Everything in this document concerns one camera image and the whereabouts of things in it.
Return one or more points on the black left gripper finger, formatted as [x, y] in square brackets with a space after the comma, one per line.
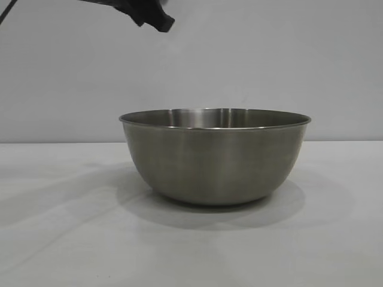
[119, 7]
[155, 16]

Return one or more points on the stainless steel mixing bowl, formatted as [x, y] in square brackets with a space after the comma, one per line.
[214, 161]

